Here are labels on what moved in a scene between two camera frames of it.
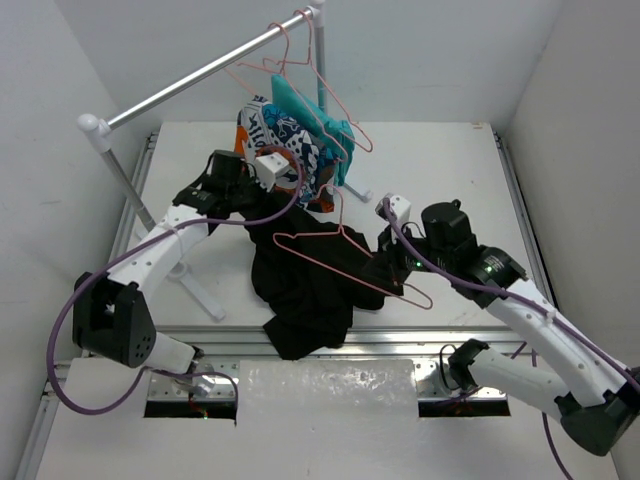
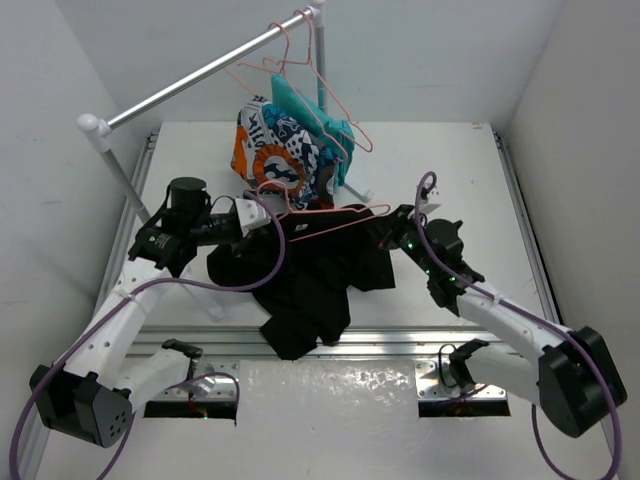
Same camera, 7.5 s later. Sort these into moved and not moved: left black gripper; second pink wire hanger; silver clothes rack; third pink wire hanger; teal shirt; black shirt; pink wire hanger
Moved: black shirt; pink wire hanger; left black gripper
Not moved: second pink wire hanger; third pink wire hanger; teal shirt; silver clothes rack
